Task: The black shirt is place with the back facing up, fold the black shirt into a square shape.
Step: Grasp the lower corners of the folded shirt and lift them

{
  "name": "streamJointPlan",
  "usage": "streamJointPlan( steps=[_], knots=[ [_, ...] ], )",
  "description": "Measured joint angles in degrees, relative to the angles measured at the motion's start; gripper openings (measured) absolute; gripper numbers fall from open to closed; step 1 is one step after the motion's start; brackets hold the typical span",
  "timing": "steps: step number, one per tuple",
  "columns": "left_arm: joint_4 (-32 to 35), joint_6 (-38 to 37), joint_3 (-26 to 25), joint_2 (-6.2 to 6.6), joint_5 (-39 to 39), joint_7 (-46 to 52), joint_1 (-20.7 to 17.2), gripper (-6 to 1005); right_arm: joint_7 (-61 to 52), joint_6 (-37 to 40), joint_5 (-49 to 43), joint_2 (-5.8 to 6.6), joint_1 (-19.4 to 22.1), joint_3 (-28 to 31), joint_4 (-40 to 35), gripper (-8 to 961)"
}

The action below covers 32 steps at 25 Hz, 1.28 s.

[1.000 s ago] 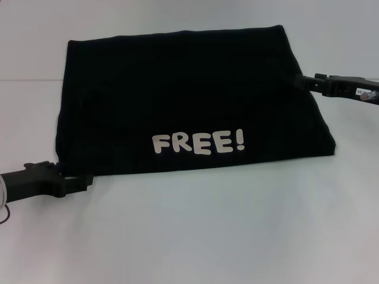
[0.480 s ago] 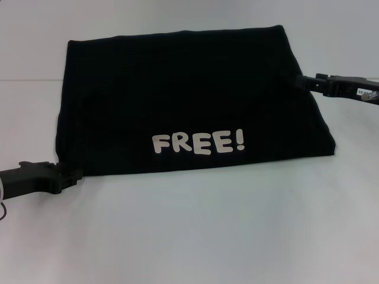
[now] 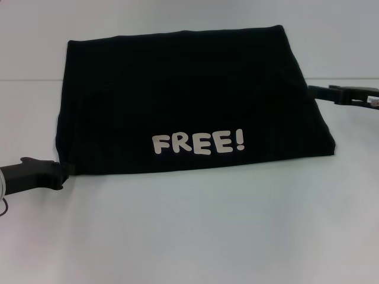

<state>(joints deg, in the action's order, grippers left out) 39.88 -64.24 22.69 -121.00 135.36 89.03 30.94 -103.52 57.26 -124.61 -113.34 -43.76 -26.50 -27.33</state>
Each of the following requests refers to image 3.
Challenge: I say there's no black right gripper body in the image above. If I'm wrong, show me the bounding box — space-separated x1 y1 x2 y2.
328 84 379 112

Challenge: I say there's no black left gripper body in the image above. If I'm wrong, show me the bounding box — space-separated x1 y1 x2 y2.
0 156 65 196

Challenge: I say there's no black shirt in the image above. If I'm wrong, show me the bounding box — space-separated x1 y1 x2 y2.
55 24 337 178

